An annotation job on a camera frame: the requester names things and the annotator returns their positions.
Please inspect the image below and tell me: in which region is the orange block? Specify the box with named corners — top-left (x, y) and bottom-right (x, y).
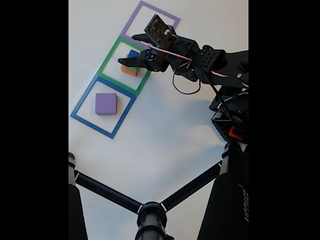
top-left (120, 65), bottom-right (139, 77)

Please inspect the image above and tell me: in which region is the purple block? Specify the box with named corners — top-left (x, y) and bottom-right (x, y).
top-left (95, 92), bottom-right (118, 116)

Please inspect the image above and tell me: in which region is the red black table clamp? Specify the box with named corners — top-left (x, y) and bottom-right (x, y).
top-left (228, 126), bottom-right (247, 141)

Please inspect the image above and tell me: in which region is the purple square frame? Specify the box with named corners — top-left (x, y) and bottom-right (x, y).
top-left (119, 0), bottom-right (181, 56)

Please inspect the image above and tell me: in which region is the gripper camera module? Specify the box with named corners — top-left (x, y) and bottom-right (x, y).
top-left (144, 14), bottom-right (177, 51)

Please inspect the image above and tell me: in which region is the green square frame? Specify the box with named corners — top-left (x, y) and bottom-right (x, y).
top-left (96, 35), bottom-right (157, 97)

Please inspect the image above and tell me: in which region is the black cable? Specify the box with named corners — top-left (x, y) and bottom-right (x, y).
top-left (172, 62), bottom-right (238, 126)

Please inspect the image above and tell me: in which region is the blue square frame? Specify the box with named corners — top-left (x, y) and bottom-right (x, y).
top-left (69, 75), bottom-right (138, 140)

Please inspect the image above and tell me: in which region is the black camera tripod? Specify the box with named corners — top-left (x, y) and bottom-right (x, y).
top-left (68, 141), bottom-right (249, 240)

